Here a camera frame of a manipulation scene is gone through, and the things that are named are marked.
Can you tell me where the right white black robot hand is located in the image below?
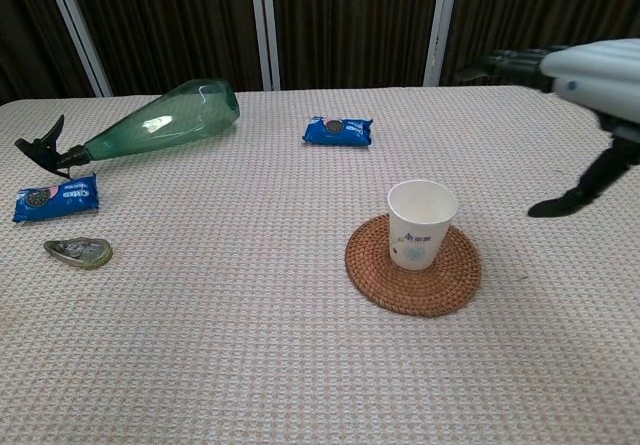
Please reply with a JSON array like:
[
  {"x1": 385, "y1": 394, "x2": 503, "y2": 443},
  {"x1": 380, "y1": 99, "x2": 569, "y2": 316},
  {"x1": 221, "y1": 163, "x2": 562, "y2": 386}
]
[{"x1": 455, "y1": 38, "x2": 640, "y2": 219}]

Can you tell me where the white paper cup blue print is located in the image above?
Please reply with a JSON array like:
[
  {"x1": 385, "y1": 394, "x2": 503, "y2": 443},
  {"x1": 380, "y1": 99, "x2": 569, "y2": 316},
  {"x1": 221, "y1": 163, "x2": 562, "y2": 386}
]
[{"x1": 387, "y1": 179, "x2": 460, "y2": 272}]

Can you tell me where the round brown woven coaster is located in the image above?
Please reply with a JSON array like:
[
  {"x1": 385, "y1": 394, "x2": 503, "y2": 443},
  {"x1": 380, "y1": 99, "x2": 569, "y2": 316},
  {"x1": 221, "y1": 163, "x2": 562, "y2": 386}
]
[{"x1": 344, "y1": 213, "x2": 483, "y2": 319}]

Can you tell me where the dark brown curtain panel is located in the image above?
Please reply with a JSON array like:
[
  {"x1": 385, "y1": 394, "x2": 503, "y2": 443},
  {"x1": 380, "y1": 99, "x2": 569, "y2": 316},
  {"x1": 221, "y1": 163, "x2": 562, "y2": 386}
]
[
  {"x1": 62, "y1": 0, "x2": 264, "y2": 98},
  {"x1": 0, "y1": 0, "x2": 97, "y2": 107},
  {"x1": 439, "y1": 0, "x2": 640, "y2": 88},
  {"x1": 269, "y1": 0, "x2": 444, "y2": 92}
]

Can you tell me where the blue Oreo cookie packet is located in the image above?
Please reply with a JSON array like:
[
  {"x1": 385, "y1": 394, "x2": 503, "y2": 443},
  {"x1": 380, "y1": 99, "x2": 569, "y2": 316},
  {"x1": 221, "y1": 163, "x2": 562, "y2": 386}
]
[
  {"x1": 301, "y1": 115, "x2": 375, "y2": 150},
  {"x1": 11, "y1": 172, "x2": 100, "y2": 225}
]

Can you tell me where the green spray bottle black trigger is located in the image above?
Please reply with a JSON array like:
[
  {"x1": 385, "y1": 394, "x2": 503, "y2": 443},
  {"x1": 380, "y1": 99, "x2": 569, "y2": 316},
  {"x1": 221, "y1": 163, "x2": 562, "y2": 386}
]
[{"x1": 13, "y1": 77, "x2": 242, "y2": 182}]

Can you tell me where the pale waffle-weave tablecloth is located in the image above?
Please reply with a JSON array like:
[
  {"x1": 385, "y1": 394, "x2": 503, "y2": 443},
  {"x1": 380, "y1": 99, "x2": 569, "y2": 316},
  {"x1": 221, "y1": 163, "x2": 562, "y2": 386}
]
[{"x1": 0, "y1": 83, "x2": 640, "y2": 445}]

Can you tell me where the white metal frame post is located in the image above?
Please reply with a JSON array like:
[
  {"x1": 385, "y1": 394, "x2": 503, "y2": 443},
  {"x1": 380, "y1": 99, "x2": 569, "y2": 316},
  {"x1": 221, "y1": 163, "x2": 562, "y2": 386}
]
[
  {"x1": 248, "y1": 0, "x2": 283, "y2": 93},
  {"x1": 422, "y1": 0, "x2": 462, "y2": 88},
  {"x1": 40, "y1": 0, "x2": 114, "y2": 99}
]

